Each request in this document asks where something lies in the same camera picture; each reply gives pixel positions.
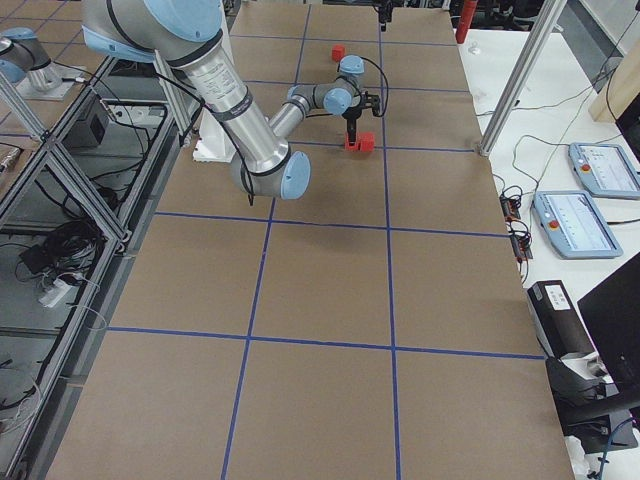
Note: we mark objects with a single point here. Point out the black box with label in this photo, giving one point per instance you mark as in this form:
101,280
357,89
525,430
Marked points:
558,326

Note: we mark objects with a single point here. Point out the aluminium frame post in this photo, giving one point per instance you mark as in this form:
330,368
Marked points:
533,47

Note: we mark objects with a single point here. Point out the teach pendant tablet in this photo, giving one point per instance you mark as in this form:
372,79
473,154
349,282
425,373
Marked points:
605,170
574,225

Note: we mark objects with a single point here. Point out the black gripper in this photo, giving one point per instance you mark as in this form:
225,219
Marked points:
352,114

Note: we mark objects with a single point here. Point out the near teach pendant tablet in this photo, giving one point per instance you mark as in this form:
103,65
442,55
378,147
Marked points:
574,225

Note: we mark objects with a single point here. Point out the white pedestal column base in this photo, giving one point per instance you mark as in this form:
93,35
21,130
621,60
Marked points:
213,146

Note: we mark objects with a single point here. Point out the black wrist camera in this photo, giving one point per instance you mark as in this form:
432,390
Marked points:
371,102

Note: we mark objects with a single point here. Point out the red cylinder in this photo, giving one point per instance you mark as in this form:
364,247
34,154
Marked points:
465,20

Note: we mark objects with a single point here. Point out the far teach pendant tablet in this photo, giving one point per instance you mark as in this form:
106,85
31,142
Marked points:
605,170

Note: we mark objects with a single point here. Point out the black monitor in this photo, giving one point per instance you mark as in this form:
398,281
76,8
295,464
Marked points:
610,312

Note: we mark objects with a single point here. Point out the red block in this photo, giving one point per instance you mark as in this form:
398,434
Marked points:
366,142
352,142
338,51

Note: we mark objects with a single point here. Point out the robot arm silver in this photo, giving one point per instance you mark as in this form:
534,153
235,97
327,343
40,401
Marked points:
264,163
15,55

